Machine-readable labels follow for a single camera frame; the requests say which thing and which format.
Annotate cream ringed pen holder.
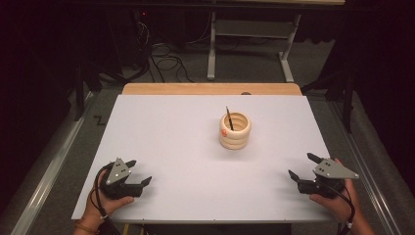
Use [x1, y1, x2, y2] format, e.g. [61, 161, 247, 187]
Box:
[218, 111, 253, 151]

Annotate black stand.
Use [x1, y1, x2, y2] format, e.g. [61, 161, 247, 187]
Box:
[300, 69, 357, 134]
[71, 60, 103, 122]

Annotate person's right hand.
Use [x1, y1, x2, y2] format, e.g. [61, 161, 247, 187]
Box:
[308, 158, 362, 223]

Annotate white metal desk frame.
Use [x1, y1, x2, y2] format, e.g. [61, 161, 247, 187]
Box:
[207, 11, 303, 83]

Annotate person's left hand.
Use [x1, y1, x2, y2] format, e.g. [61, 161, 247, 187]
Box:
[85, 169, 136, 223]

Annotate metal floor rail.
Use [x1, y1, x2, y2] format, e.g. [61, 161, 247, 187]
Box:
[9, 91, 96, 235]
[327, 99, 403, 235]

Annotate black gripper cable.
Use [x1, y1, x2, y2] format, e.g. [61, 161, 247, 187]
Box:
[89, 164, 124, 235]
[327, 190, 357, 235]

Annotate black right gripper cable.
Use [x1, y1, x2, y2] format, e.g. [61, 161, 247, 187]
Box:
[327, 190, 357, 235]

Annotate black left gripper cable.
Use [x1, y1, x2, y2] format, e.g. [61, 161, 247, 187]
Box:
[89, 164, 124, 235]

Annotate person's dark clothing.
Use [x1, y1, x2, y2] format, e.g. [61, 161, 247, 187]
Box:
[143, 223, 294, 235]

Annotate white board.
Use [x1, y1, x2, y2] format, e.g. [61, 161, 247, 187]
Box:
[70, 94, 338, 225]

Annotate brown bracelet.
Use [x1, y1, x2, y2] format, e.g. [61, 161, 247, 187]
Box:
[73, 218, 100, 235]

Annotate black floor cables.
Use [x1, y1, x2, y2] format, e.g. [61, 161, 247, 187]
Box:
[148, 41, 196, 84]

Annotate dark pencil with orange end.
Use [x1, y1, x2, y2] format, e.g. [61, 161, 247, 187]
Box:
[225, 105, 235, 132]

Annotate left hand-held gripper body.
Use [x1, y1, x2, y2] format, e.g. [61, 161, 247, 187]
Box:
[100, 158, 145, 201]

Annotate wooden table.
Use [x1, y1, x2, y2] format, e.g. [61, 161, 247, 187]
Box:
[121, 82, 303, 97]

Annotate black device with red light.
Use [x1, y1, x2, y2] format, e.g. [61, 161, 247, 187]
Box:
[130, 9, 154, 68]

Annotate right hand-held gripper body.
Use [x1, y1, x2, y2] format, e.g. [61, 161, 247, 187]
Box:
[297, 158, 360, 200]

